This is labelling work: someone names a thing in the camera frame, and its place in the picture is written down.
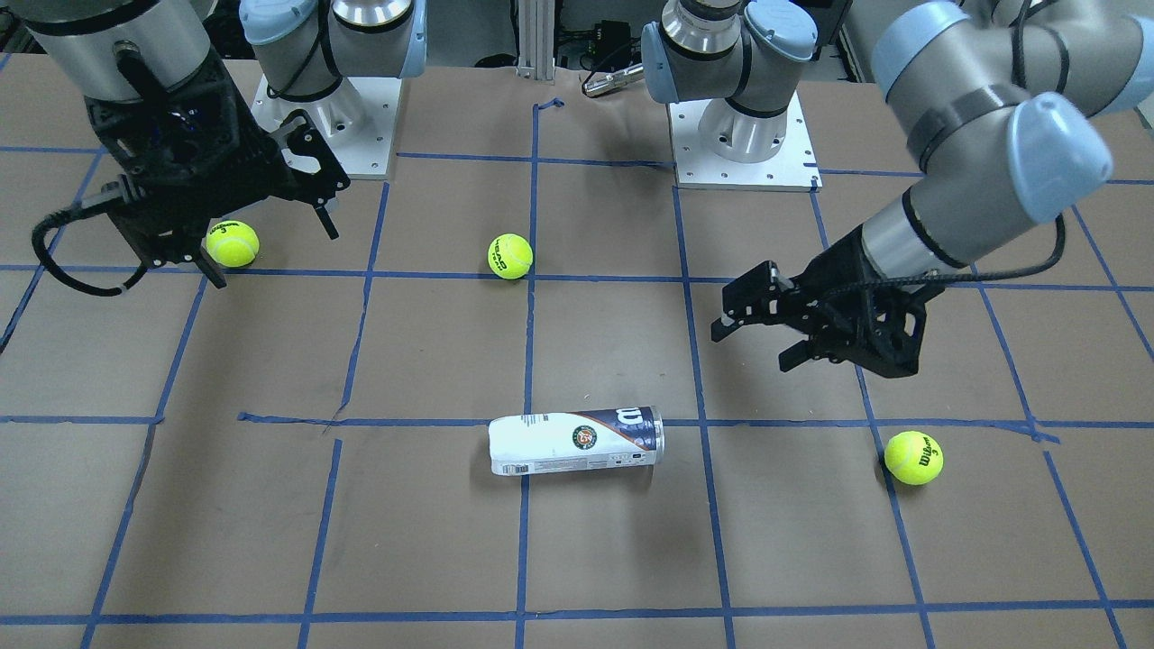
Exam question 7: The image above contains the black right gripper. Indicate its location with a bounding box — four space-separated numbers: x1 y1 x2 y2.
87 45 351 290

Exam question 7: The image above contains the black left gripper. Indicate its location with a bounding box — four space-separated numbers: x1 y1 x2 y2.
710 227 926 378

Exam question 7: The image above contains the white tennis ball can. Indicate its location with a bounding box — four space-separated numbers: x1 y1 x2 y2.
488 406 666 477

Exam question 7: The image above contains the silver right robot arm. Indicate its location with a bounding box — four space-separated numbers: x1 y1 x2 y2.
12 1 428 297

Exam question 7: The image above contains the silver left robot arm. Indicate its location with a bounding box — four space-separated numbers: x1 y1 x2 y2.
710 1 1151 378

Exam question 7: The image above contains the yellow tennis ball by base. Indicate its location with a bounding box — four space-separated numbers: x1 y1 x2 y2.
205 219 260 268

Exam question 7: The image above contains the yellow tennis ball centre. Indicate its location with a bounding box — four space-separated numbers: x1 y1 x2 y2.
487 233 535 279

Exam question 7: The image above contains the metal torch on floor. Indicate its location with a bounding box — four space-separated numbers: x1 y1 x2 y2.
580 64 646 98

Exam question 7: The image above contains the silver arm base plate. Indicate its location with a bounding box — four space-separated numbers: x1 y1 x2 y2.
252 77 404 180
667 94 823 192

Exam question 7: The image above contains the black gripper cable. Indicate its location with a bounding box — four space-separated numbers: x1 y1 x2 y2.
32 180 153 298

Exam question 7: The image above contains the aluminium frame post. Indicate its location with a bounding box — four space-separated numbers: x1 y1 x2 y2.
514 0 557 85

